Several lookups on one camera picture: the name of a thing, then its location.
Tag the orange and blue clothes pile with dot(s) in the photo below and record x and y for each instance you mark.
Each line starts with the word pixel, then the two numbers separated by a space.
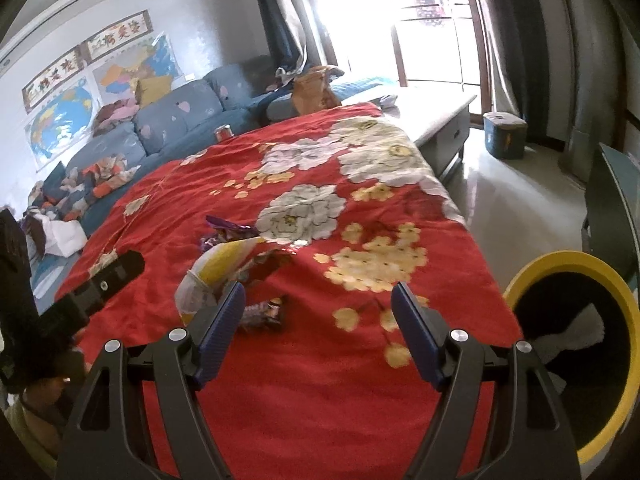
pixel 85 185

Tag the world map poster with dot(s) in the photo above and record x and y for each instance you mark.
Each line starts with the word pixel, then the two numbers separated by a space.
pixel 60 125

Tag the brown framed glass door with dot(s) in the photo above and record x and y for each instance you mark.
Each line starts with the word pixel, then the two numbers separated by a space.
pixel 480 35

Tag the papers on coffee table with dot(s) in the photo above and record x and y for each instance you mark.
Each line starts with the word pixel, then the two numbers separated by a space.
pixel 389 102

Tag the grey coffee table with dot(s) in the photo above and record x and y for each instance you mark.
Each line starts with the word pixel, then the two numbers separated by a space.
pixel 440 110

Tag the purple foil wrapper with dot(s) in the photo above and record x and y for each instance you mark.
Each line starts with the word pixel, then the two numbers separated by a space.
pixel 227 225

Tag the dark blue curtain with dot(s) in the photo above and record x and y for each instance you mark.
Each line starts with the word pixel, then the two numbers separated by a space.
pixel 275 10

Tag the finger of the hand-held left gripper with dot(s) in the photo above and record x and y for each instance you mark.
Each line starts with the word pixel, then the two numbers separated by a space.
pixel 112 275

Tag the small framed scroll picture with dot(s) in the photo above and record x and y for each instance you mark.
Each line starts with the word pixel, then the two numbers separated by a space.
pixel 50 80

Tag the pink clothes pile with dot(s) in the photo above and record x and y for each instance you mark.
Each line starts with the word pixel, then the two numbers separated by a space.
pixel 115 116

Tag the white standing air conditioner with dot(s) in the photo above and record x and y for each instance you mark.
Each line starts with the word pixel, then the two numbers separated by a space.
pixel 580 85

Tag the grey side cabinet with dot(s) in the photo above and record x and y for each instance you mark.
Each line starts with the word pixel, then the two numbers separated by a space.
pixel 612 210

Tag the blue floral sofa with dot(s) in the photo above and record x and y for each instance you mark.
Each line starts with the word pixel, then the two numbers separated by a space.
pixel 170 115

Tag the person's left hand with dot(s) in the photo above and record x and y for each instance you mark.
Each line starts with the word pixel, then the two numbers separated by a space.
pixel 47 395

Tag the white plastic bag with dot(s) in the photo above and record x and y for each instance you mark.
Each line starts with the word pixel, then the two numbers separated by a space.
pixel 65 237

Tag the country map poster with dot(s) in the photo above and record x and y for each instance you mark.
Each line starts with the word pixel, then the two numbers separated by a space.
pixel 140 62

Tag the small purple snack packet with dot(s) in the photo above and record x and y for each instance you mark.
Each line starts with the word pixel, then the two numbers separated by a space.
pixel 260 315

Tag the drink can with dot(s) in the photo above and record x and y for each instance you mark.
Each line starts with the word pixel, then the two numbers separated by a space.
pixel 223 133

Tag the yellow bin with black bag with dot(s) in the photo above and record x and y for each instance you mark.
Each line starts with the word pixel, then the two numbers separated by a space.
pixel 565 257

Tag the yellow pillow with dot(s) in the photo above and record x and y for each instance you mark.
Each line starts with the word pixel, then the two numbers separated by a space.
pixel 150 91

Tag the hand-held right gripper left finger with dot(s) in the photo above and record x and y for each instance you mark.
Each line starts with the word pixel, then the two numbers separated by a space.
pixel 220 330

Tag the long framed scroll picture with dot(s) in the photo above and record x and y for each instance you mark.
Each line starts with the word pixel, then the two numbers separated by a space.
pixel 115 35

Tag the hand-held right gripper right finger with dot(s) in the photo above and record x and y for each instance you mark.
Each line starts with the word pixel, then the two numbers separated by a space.
pixel 415 335

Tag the brown paper bag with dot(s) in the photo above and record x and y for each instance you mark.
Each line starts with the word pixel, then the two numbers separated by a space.
pixel 312 92

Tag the yellow and white snack bag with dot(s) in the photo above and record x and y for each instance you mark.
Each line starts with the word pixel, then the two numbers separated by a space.
pixel 215 265

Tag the white paper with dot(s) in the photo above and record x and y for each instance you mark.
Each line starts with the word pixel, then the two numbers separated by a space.
pixel 582 332

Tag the red floral blanket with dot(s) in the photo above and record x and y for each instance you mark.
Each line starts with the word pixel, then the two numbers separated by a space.
pixel 300 410

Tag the blue storage stool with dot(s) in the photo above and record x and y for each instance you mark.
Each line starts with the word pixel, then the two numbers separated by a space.
pixel 505 135

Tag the grey brown curtain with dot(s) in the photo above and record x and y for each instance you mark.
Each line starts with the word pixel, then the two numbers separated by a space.
pixel 515 35

